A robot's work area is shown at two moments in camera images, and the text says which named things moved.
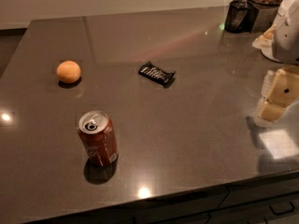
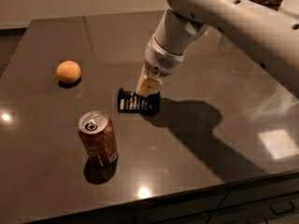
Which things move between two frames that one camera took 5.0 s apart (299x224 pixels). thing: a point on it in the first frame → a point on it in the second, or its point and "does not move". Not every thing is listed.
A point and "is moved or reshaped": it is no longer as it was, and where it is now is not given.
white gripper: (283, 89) → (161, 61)
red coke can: (96, 131) does not move
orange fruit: (68, 72) does not move
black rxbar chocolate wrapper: (158, 75) is moved or reshaped
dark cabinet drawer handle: (283, 207) does not move
